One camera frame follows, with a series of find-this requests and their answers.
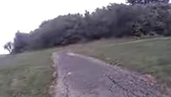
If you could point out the dense dark green wood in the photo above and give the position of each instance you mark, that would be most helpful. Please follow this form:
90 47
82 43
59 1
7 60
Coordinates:
109 23

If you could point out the small pale tree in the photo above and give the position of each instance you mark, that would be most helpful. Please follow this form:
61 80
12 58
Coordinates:
8 47

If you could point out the cracked grey asphalt path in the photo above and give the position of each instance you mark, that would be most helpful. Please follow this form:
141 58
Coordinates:
86 85

